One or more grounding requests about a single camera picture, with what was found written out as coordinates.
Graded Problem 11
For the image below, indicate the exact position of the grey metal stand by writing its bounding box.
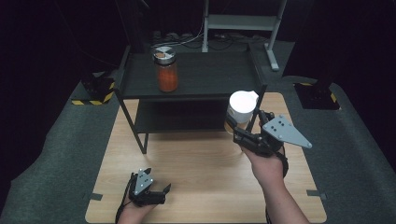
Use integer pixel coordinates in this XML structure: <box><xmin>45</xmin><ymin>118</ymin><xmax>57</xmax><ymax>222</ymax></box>
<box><xmin>201</xmin><ymin>0</ymin><xmax>288</xmax><ymax>73</ymax></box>

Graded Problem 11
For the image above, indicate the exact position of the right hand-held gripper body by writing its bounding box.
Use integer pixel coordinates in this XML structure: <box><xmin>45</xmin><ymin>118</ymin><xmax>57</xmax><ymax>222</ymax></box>
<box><xmin>233</xmin><ymin>114</ymin><xmax>313</xmax><ymax>158</ymax></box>

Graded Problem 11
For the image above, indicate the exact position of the bundle of floor cables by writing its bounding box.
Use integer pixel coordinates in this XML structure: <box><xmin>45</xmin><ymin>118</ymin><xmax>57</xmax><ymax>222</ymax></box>
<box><xmin>150</xmin><ymin>29</ymin><xmax>270</xmax><ymax>51</ymax></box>

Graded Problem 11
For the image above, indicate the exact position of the black box with yellow-striped tape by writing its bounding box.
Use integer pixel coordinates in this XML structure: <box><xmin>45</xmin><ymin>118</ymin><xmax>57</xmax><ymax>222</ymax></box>
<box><xmin>293</xmin><ymin>81</ymin><xmax>342</xmax><ymax>111</ymax></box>
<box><xmin>71</xmin><ymin>72</ymin><xmax>117</xmax><ymax>106</ymax></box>

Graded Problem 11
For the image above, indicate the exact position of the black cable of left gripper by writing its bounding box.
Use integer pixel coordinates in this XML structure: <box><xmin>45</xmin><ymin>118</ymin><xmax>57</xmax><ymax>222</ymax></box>
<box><xmin>114</xmin><ymin>173</ymin><xmax>138</xmax><ymax>224</ymax></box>

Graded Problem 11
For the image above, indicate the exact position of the white-lidded clear jar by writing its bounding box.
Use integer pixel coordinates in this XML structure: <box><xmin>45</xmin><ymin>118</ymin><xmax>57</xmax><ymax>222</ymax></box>
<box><xmin>223</xmin><ymin>90</ymin><xmax>261</xmax><ymax>135</ymax></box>

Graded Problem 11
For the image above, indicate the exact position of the person's left hand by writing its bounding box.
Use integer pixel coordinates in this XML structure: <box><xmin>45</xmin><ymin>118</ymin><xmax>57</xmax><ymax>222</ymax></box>
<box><xmin>117</xmin><ymin>199</ymin><xmax>157</xmax><ymax>224</ymax></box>

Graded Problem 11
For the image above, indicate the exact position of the grey felt cloth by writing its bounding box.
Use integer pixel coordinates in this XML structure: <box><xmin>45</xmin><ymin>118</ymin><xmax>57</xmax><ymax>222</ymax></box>
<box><xmin>0</xmin><ymin>40</ymin><xmax>396</xmax><ymax>224</ymax></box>

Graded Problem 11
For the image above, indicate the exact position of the orange-filled jar with metal lid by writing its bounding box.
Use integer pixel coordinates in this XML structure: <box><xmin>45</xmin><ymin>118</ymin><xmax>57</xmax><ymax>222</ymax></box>
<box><xmin>151</xmin><ymin>46</ymin><xmax>179</xmax><ymax>93</ymax></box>

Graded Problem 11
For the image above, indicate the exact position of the black two-tier metal shelf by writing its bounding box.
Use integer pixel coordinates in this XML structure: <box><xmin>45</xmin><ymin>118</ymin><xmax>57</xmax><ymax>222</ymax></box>
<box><xmin>113</xmin><ymin>43</ymin><xmax>269</xmax><ymax>155</ymax></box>

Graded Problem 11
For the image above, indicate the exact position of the grey tape strip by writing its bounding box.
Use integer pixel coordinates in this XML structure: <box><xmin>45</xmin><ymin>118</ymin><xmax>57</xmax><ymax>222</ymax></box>
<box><xmin>305</xmin><ymin>189</ymin><xmax>329</xmax><ymax>201</ymax></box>
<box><xmin>83</xmin><ymin>192</ymin><xmax>104</xmax><ymax>202</ymax></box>

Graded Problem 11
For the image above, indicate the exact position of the person's right hand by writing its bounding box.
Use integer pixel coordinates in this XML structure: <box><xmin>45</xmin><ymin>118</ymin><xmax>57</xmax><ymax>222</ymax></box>
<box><xmin>241</xmin><ymin>145</ymin><xmax>287</xmax><ymax>189</ymax></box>

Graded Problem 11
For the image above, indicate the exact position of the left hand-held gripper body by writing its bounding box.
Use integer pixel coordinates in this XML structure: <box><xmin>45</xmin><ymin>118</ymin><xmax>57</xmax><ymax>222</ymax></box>
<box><xmin>128</xmin><ymin>168</ymin><xmax>166</xmax><ymax>207</ymax></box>

